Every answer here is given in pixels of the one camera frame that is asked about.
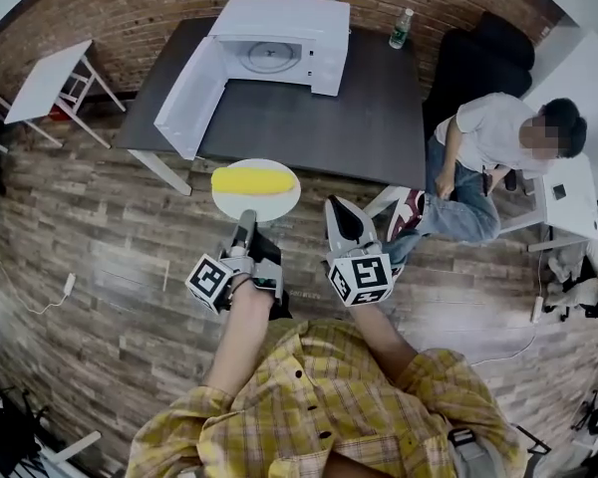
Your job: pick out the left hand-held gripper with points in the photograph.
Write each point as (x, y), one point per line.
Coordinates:
(214, 279)

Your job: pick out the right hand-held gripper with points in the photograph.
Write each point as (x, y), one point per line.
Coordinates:
(361, 274)

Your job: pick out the white round plate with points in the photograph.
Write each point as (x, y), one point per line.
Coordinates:
(259, 208)

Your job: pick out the yellow corn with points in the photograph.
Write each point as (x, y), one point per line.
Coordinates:
(253, 182)

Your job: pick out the white microwave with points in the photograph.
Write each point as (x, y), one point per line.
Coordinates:
(289, 28)

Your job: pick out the person's right forearm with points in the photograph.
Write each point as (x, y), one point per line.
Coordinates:
(384, 346)

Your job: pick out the person's left forearm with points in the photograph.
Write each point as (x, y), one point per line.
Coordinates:
(241, 336)

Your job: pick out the dark rectangular table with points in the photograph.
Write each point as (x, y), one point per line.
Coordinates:
(329, 127)

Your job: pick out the yellow plaid shirt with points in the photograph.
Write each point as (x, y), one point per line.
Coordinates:
(329, 406)

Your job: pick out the white power strip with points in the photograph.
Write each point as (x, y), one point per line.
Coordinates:
(536, 309)
(69, 285)

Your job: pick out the clear green-label water bottle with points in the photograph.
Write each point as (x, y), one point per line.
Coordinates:
(399, 33)

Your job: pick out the black sofa chair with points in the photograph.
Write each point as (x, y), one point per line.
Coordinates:
(483, 63)

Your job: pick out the small black square device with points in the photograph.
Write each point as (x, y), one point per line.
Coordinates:
(559, 191)

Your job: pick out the small red object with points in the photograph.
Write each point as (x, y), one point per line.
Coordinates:
(56, 114)

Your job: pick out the white desk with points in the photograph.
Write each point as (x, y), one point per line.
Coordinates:
(573, 187)

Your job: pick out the pile of grey clothes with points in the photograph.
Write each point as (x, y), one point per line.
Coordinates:
(575, 279)

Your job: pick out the small white side table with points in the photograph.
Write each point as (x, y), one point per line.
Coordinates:
(45, 85)

